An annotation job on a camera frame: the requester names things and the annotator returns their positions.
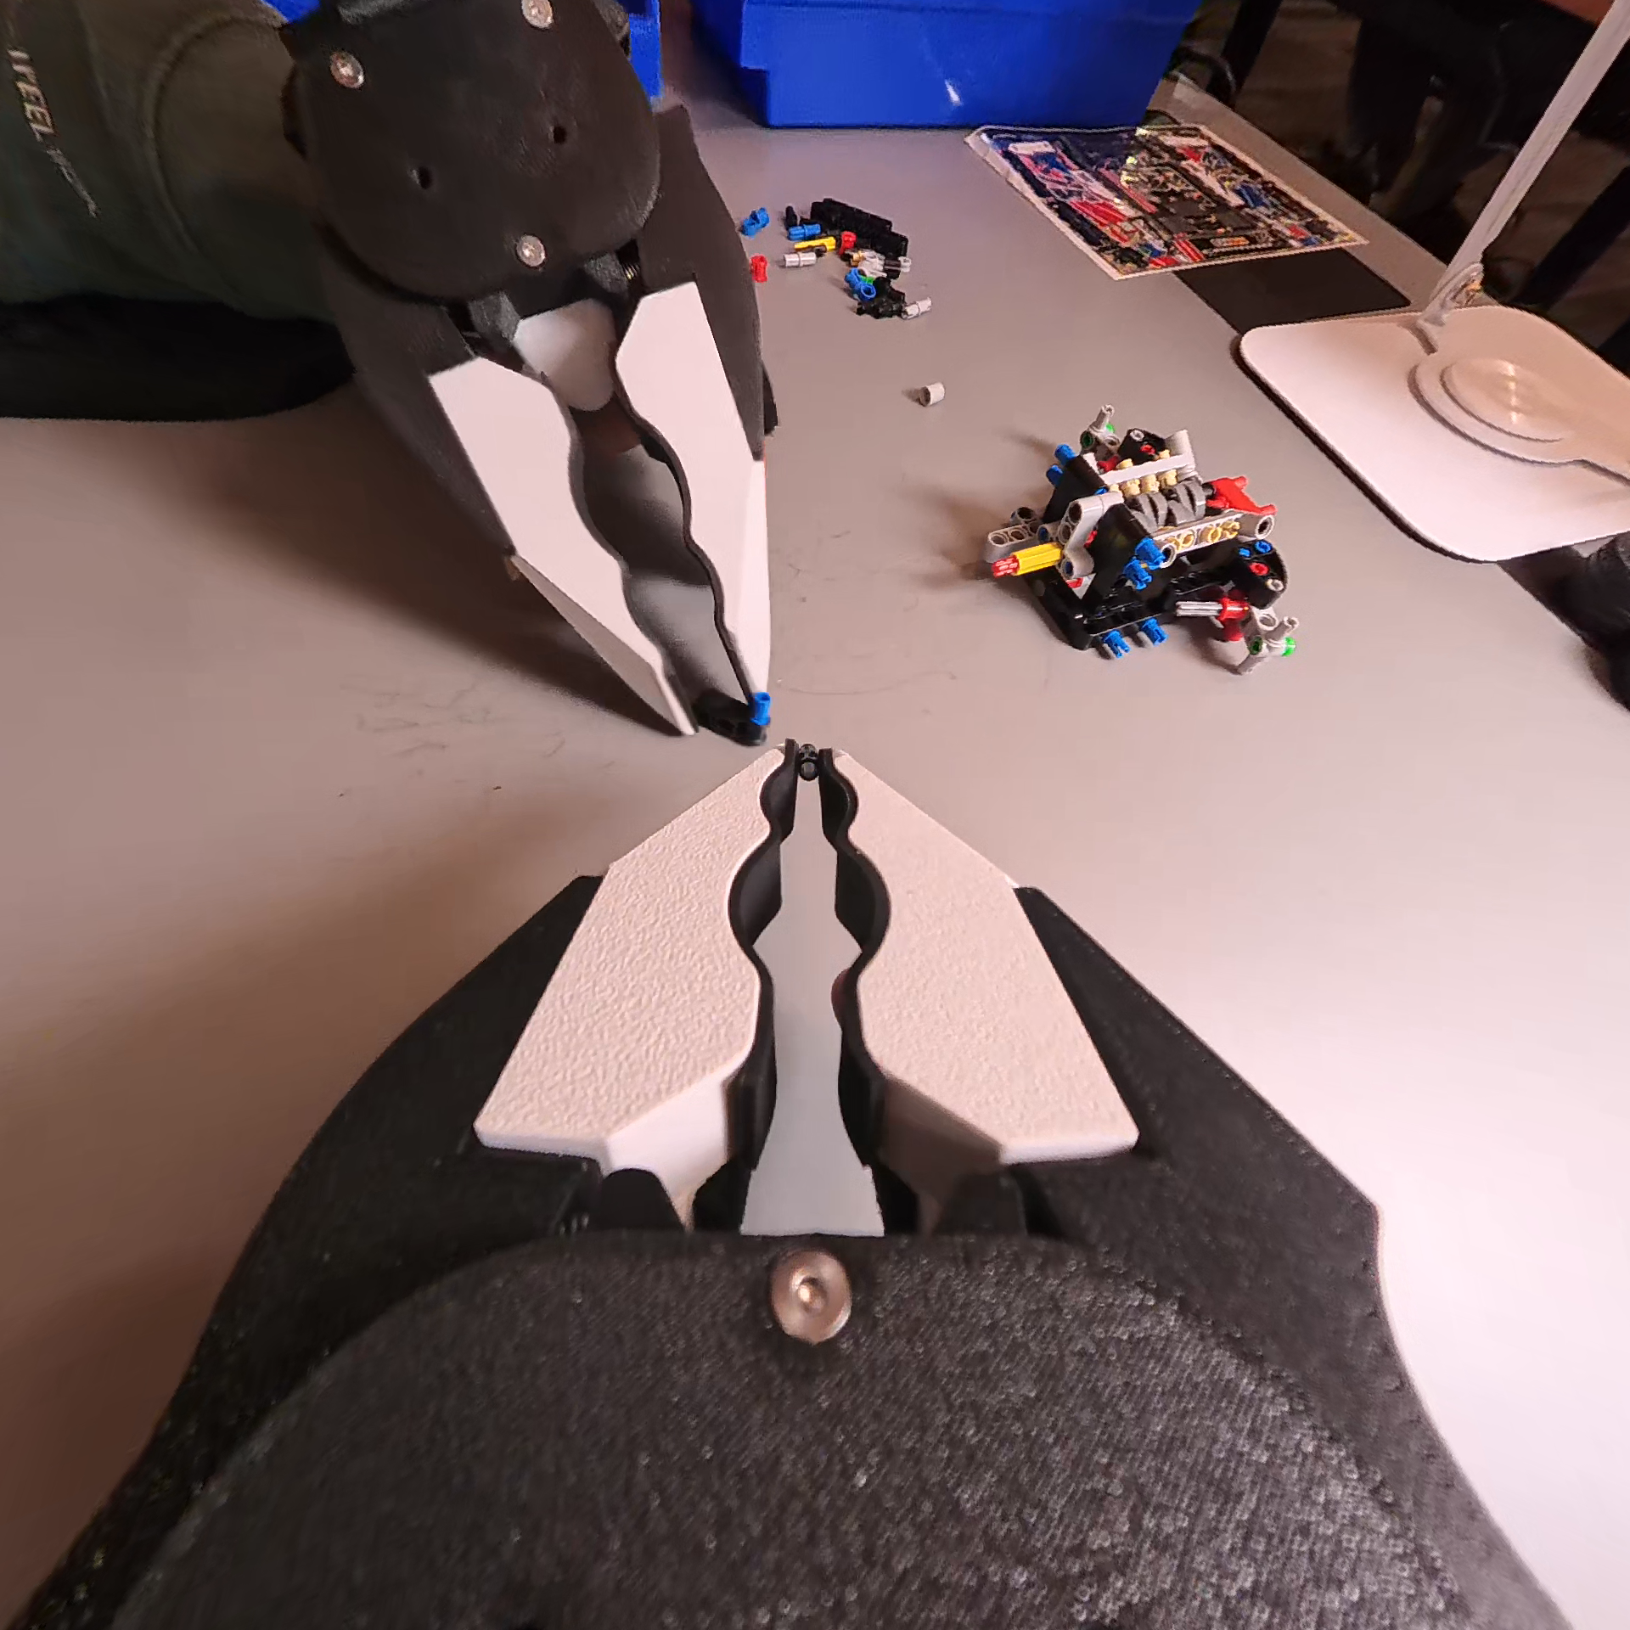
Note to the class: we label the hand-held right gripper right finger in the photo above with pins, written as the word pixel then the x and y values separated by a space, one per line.
pixel 980 1018

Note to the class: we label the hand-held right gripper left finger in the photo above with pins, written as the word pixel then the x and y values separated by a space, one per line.
pixel 624 1018

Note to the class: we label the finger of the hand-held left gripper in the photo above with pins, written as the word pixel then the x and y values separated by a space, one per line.
pixel 707 419
pixel 522 483

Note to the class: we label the black lego beam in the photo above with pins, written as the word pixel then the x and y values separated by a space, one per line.
pixel 739 714

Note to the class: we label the black lego pin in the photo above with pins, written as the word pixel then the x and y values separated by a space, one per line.
pixel 810 760

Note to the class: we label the person's left forearm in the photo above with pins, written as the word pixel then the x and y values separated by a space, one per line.
pixel 140 152

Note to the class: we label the pile of small lego pieces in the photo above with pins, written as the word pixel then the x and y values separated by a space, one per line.
pixel 848 229

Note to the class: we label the lego car chassis assembly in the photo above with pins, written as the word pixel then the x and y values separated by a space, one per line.
pixel 1147 534

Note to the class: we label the printed lego instruction booklet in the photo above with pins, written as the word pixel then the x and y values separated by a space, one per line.
pixel 1158 197

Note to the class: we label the blue plastic bin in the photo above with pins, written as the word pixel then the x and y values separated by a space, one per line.
pixel 646 44
pixel 943 62

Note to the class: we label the black chair armrest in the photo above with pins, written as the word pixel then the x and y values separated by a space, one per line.
pixel 153 363

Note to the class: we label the black mat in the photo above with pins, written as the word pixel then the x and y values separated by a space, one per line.
pixel 1299 290

